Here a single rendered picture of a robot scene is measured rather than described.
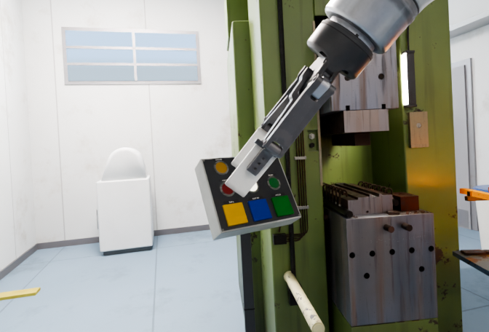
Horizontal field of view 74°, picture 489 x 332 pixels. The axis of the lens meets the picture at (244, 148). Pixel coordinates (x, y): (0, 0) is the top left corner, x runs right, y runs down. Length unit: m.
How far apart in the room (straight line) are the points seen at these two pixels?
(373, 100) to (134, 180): 3.22
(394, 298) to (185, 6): 4.61
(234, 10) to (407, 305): 1.92
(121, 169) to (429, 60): 3.43
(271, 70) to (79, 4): 4.09
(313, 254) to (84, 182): 3.85
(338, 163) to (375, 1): 1.62
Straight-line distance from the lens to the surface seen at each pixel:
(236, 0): 2.39
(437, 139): 1.84
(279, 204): 1.23
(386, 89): 1.56
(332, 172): 1.96
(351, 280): 1.52
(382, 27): 0.40
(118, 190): 4.22
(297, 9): 1.67
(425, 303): 1.70
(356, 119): 1.49
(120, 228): 4.30
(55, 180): 5.06
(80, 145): 4.97
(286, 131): 0.36
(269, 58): 1.57
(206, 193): 1.17
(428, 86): 1.83
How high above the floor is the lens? 1.25
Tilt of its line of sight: 1 degrees down
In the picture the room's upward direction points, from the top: 3 degrees counter-clockwise
